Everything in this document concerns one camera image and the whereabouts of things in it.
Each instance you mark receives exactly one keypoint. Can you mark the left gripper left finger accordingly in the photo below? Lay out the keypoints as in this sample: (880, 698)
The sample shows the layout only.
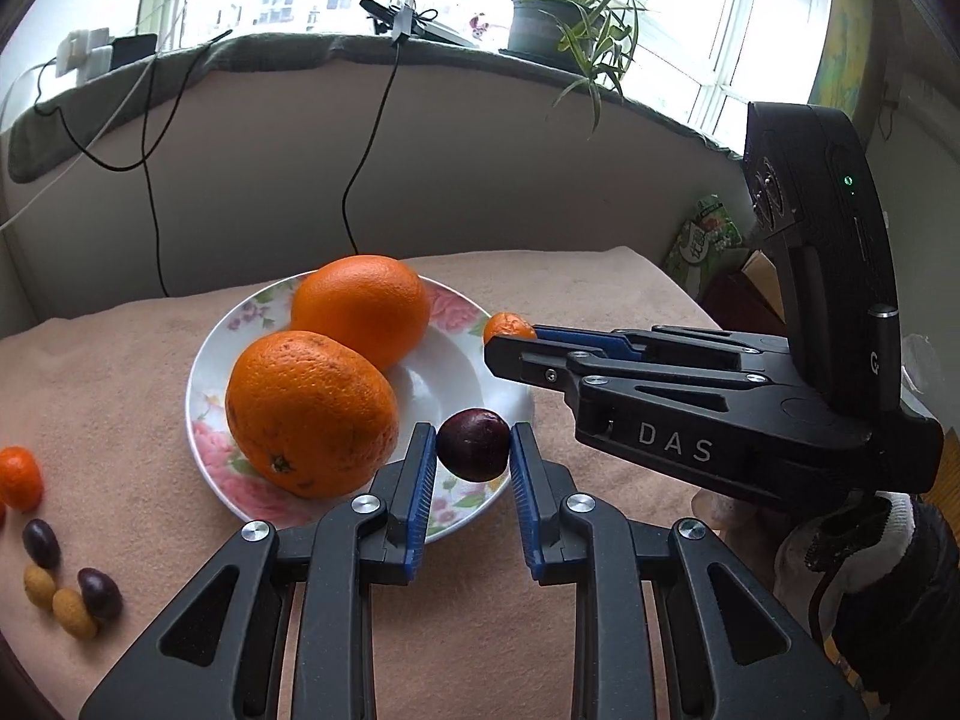
(272, 602)

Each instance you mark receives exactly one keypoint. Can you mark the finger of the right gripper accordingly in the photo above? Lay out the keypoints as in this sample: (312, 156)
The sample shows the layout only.
(665, 342)
(568, 369)

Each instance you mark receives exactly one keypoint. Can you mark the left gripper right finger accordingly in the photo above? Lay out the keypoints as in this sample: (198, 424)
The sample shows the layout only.
(730, 649)

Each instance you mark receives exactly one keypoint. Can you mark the small orange kumquat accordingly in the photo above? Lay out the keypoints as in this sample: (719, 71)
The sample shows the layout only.
(508, 324)

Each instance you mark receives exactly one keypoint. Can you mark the dark red plum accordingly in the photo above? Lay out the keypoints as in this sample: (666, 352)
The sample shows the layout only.
(474, 445)

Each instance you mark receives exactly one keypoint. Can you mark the large orange speckled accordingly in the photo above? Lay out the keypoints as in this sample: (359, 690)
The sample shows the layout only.
(312, 416)

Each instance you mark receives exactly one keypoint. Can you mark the tan longan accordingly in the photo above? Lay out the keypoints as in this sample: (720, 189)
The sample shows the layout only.
(71, 614)
(40, 587)

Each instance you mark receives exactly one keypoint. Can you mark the right hand white glove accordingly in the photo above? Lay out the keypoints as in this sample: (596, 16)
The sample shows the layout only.
(892, 609)

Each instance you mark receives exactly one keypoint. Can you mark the green snack bag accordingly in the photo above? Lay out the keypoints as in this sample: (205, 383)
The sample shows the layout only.
(707, 244)

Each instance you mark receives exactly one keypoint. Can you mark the cardboard box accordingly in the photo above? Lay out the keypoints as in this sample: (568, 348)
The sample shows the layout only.
(762, 274)

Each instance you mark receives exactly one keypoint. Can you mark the large orange smooth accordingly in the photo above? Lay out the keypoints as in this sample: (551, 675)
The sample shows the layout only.
(372, 304)

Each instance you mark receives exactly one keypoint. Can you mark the mandarin bumpy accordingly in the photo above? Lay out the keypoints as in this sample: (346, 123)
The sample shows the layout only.
(21, 480)

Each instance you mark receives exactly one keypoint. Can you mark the potted spider plant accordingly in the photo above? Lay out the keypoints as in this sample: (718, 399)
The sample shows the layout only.
(595, 41)

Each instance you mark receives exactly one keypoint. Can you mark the black clip device on sill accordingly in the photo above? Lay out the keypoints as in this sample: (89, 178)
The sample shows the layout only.
(400, 22)

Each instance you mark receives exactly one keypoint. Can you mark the black charger box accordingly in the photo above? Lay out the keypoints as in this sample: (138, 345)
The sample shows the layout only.
(130, 49)

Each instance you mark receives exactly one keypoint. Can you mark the green windowsill cloth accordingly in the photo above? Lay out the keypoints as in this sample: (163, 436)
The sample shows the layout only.
(41, 139)

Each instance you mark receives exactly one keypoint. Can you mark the white power strip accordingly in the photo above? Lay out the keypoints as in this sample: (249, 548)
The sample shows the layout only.
(88, 52)

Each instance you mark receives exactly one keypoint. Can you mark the black right camera box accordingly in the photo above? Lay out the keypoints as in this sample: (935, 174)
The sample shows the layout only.
(821, 223)

